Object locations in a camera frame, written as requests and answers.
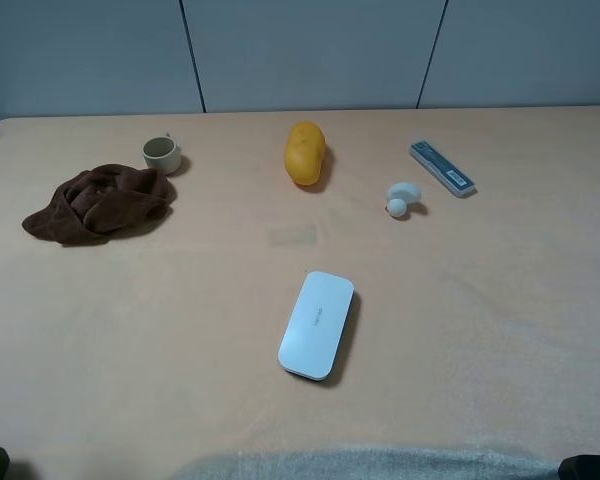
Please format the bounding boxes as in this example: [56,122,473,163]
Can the yellow mango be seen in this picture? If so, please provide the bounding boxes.
[284,122,326,186]

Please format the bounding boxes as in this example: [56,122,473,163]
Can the black object bottom right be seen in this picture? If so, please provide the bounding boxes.
[558,455,600,480]

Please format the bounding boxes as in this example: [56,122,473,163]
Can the white rectangular case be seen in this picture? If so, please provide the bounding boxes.
[278,271,354,381]

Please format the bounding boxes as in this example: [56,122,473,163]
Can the white mushroom toy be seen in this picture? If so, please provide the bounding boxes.
[385,182,422,218]

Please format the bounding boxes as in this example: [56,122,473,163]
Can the clear box with black insert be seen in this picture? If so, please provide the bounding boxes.
[409,140,477,198]

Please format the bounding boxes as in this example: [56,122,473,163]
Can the beige ceramic cup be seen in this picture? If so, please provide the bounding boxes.
[142,133,182,175]

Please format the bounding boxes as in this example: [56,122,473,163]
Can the brown crumpled cloth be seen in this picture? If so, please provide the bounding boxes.
[22,164,175,246]

